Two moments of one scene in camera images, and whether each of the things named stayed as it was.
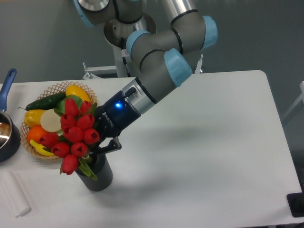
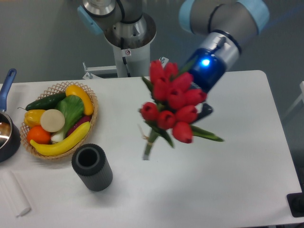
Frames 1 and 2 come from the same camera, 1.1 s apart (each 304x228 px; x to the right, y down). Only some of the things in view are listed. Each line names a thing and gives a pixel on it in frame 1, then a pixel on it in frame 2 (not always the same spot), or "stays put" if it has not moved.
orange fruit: x=34 y=133 stays put
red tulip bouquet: x=77 y=132 → x=174 y=106
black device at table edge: x=296 y=203 stays put
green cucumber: x=49 y=102 stays put
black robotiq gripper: x=112 y=119 → x=206 y=68
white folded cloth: x=13 y=194 stays put
